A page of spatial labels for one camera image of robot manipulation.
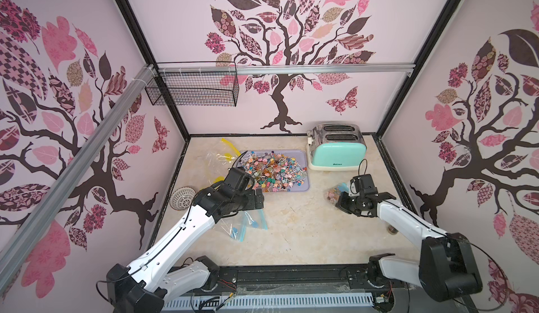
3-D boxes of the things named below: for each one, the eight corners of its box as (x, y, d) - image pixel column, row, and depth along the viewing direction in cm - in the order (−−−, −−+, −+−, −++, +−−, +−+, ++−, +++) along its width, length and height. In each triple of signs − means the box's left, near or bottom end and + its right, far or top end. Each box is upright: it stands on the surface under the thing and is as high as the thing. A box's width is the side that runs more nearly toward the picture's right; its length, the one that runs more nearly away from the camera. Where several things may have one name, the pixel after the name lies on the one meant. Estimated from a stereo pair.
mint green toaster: (308, 170, 106) (313, 148, 92) (305, 145, 117) (309, 122, 104) (357, 170, 106) (369, 148, 92) (349, 145, 117) (359, 122, 104)
